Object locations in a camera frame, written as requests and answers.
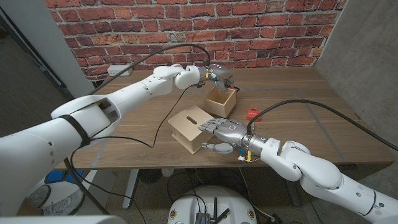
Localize white power outlet strip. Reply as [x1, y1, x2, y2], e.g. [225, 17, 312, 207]
[106, 64, 133, 77]

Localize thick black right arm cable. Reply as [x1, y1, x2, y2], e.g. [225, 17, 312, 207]
[246, 98, 398, 152]

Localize dark round floor object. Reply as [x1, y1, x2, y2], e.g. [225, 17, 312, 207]
[138, 169, 162, 185]

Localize white floor cable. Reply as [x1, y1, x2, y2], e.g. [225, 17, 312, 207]
[238, 167, 276, 220]

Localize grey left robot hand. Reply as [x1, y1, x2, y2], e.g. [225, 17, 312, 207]
[198, 63, 236, 94]

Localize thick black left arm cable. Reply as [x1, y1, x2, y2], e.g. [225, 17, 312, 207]
[63, 43, 211, 216]

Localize red brick printed backdrop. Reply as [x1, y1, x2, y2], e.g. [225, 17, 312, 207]
[44, 0, 349, 82]

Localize black floor plug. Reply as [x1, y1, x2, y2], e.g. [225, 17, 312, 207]
[267, 213, 285, 224]

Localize tilted black antenna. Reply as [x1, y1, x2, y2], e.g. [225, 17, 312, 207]
[216, 208, 231, 224]

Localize person with grey sneakers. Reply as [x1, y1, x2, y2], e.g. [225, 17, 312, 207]
[24, 189, 85, 216]

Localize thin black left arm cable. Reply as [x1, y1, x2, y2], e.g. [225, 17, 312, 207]
[70, 86, 192, 224]

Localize white table leg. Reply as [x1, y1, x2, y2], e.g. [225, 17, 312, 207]
[122, 169, 140, 210]

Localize black cable on base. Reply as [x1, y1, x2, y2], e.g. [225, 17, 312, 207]
[167, 172, 208, 215]

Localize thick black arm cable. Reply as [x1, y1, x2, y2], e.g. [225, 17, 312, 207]
[63, 43, 211, 216]
[246, 98, 398, 152]

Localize white robot torso edge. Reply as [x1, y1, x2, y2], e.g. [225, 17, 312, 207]
[0, 214, 127, 224]

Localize red block with metal pin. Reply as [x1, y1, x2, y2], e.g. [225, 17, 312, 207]
[246, 107, 262, 123]

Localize small grey computer box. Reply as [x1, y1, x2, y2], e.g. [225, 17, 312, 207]
[195, 212, 211, 224]

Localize wooden box with slot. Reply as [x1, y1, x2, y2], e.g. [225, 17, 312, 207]
[167, 105, 215, 155]

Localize wooden drawer with red front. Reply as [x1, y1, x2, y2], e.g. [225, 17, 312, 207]
[204, 86, 239, 119]

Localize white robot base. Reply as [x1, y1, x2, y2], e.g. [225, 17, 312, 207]
[167, 185, 259, 224]

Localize grey table leg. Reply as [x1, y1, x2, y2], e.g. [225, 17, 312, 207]
[284, 179, 302, 208]

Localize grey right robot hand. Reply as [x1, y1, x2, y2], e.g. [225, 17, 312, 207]
[198, 117, 268, 156]

